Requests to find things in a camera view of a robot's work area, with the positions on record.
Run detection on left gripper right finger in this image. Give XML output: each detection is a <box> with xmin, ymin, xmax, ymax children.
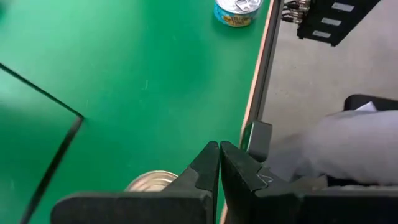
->
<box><xmin>220</xmin><ymin>140</ymin><xmax>398</xmax><ymax>224</ymax></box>

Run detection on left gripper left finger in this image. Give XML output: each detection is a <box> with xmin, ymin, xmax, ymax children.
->
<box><xmin>50</xmin><ymin>141</ymin><xmax>221</xmax><ymax>224</ymax></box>

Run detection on gold-lid can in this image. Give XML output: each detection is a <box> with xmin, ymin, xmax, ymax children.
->
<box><xmin>124</xmin><ymin>170</ymin><xmax>180</xmax><ymax>192</ymax></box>

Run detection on light grey cloth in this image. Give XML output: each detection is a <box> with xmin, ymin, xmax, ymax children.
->
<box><xmin>264</xmin><ymin>107</ymin><xmax>398</xmax><ymax>187</ymax></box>

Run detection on black box white labels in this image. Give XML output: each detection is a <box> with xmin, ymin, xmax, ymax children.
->
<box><xmin>281</xmin><ymin>0</ymin><xmax>382</xmax><ymax>47</ymax></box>

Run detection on silver pull-tab lid can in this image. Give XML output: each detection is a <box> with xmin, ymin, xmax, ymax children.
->
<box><xmin>213</xmin><ymin>0</ymin><xmax>264</xmax><ymax>28</ymax></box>

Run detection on small grey camera box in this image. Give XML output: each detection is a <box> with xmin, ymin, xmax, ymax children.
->
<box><xmin>241</xmin><ymin>120</ymin><xmax>274</xmax><ymax>163</ymax></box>

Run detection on black metal table frame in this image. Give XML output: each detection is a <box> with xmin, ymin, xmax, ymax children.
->
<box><xmin>219</xmin><ymin>0</ymin><xmax>285</xmax><ymax>224</ymax></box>

